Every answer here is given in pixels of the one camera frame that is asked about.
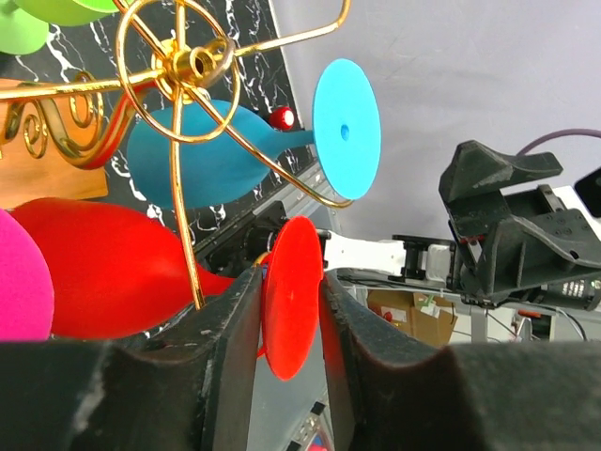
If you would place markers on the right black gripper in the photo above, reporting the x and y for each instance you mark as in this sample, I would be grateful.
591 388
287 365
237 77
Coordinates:
540 246

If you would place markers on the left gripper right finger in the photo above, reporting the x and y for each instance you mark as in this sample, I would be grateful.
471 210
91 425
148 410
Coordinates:
389 391

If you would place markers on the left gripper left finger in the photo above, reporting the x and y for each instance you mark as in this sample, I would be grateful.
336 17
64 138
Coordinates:
188 388

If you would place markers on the red wine glass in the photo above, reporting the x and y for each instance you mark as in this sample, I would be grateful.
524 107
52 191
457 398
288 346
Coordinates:
117 272

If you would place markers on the magenta wine glass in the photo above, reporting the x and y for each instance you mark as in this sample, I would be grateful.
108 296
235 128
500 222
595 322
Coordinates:
27 292

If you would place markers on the blue wine glass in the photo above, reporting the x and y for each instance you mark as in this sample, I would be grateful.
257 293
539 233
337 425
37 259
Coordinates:
346 134

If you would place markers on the green wine glass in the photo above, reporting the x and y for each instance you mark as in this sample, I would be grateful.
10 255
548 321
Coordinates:
25 24

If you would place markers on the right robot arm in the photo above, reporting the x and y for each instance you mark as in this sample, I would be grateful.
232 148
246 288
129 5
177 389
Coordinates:
409 261

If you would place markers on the cardboard box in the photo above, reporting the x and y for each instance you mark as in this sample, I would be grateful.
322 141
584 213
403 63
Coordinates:
428 318

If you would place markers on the red push button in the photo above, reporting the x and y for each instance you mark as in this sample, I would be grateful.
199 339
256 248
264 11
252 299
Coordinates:
282 118

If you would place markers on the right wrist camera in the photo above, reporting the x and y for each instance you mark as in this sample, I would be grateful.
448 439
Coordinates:
585 194

